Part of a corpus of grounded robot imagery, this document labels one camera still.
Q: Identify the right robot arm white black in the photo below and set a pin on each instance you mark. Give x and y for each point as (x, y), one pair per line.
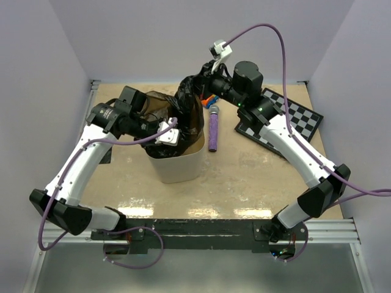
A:
(326, 182)

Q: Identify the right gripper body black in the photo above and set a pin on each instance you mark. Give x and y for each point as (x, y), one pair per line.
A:
(215, 83)

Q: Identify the small black block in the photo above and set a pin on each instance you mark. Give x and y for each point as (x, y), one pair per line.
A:
(106, 159)

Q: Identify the black trash bag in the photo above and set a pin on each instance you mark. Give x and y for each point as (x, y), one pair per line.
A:
(185, 106)

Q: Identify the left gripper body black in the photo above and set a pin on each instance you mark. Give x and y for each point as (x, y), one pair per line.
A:
(143, 129)

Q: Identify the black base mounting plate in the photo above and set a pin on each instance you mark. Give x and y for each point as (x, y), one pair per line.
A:
(138, 236)

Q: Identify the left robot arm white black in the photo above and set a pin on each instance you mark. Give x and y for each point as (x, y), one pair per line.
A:
(60, 201)

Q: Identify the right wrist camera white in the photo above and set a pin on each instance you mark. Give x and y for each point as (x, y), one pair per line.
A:
(220, 51)

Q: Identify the purple glitter microphone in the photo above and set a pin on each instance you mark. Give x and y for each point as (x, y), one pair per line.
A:
(213, 128)

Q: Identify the beige plastic trash bin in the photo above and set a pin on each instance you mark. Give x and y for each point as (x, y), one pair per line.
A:
(183, 168)

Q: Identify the black white chessboard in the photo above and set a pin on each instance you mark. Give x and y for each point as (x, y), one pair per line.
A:
(304, 120)

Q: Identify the colourful toy car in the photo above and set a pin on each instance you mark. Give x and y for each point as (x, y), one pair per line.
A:
(208, 102)

